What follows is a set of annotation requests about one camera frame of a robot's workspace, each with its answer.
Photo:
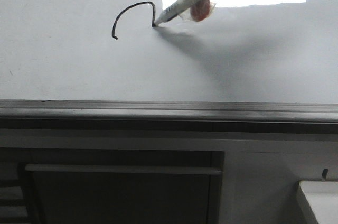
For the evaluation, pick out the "red round magnet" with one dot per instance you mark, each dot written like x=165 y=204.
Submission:
x=200 y=10

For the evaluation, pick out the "white plastic tray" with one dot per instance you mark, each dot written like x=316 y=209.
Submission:
x=318 y=201

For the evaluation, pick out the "dark cabinet with grey bar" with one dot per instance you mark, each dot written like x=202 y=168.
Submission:
x=110 y=186

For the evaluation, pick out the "white whiteboard with grey frame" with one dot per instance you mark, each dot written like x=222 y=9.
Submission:
x=250 y=60

